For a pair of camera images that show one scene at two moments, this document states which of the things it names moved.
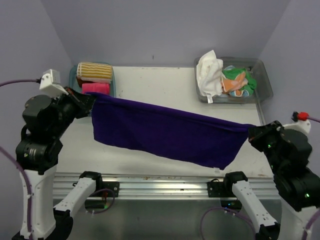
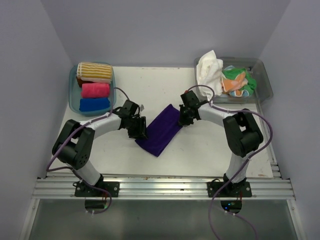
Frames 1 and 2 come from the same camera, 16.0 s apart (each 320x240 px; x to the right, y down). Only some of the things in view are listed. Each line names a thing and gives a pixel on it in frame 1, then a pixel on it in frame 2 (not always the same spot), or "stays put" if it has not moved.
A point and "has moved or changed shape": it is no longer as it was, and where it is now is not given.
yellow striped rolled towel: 94,72 stays put
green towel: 231,73 stays put
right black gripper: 255,134 -> 182,121
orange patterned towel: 228,85 stays put
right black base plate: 217,189 stays put
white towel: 209,74 stays put
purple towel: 174,132 has moved or changed shape
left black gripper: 83,101 -> 141,131
